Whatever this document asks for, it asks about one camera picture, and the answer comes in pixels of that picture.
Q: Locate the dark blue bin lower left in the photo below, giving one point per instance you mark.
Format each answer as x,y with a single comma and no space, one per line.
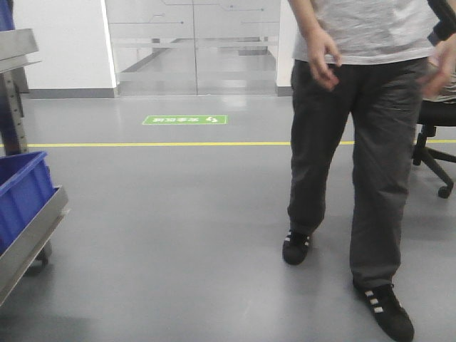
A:
26,186

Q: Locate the dark blue bin upper left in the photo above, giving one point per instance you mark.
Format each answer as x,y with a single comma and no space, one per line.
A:
6,19

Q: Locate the stainless steel shelf rack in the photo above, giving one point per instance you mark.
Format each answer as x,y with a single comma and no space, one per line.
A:
33,243

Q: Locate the green floor sign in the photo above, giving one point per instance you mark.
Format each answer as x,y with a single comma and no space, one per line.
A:
186,120

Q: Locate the glass door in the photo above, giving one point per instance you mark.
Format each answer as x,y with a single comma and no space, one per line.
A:
194,47

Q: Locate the person's right hand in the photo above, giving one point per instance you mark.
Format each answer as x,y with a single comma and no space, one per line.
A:
319,46

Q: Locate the person in white shirt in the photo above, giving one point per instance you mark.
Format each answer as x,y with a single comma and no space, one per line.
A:
384,50

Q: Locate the dark blue bin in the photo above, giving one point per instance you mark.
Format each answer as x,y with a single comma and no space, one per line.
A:
6,19
26,186

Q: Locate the person's left hand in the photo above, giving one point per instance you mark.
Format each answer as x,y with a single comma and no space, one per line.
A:
442,67

